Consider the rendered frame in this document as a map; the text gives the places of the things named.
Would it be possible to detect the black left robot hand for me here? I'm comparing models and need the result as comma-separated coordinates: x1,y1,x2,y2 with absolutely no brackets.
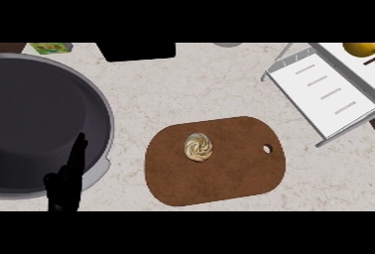
43,132,90,212

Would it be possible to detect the brown wooden cutting board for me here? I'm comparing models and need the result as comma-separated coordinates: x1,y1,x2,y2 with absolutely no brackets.
143,115,286,207

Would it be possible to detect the white tiered basket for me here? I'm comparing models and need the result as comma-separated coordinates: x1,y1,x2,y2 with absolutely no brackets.
260,43,375,149

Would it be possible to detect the yellow lemon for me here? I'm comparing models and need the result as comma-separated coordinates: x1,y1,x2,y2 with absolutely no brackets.
341,43,375,59

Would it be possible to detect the large grey pot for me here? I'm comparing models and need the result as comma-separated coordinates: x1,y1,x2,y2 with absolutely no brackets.
0,53,117,200

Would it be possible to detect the cream swirled cupcake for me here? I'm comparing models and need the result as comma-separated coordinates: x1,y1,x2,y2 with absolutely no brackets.
183,132,216,163

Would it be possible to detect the green box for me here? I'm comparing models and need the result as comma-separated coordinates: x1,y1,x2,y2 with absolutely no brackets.
28,43,75,56

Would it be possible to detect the black appliance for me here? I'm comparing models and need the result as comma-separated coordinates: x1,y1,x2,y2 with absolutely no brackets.
94,43,177,64

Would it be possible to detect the brown wooden object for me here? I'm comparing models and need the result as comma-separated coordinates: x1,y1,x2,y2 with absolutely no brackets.
0,43,28,55

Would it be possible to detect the grey round object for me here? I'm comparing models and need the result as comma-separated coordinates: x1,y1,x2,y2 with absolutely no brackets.
213,43,245,49

